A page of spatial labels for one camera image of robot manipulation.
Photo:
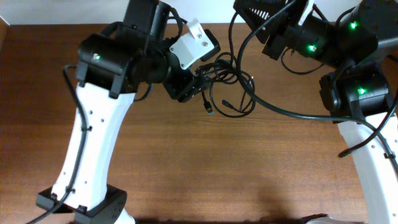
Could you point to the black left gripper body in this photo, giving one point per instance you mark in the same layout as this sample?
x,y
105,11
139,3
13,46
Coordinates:
x,y
180,86

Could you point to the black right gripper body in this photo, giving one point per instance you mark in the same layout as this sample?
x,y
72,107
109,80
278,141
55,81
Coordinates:
x,y
314,41

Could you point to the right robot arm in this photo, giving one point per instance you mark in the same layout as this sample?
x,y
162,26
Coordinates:
x,y
356,93

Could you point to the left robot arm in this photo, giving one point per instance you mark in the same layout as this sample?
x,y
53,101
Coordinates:
x,y
151,45

